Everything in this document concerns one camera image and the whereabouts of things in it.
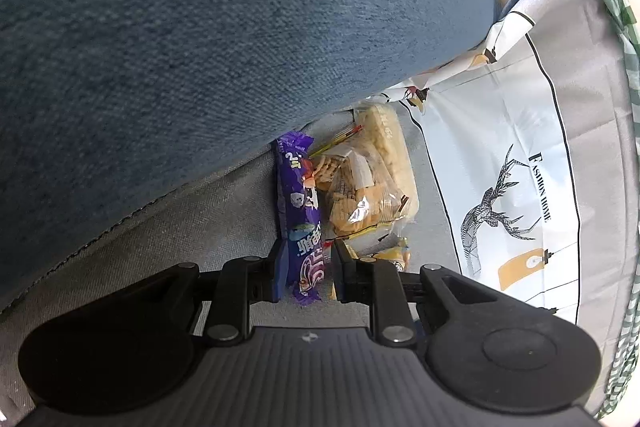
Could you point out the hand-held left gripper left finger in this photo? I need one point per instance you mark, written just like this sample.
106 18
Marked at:
280 269

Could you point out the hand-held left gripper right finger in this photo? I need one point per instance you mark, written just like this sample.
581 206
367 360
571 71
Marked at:
342 277

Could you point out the purple snack packet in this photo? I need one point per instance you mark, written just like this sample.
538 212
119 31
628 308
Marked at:
300 207

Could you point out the yellow snack packet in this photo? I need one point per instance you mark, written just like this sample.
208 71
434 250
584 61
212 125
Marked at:
395 254

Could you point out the clear bag of crackers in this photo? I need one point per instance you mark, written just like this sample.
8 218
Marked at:
350 199

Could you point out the deer print cloth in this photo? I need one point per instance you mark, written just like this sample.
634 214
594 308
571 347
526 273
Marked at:
500 132

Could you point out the green checked cloth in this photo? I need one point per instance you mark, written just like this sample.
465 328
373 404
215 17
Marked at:
632 57

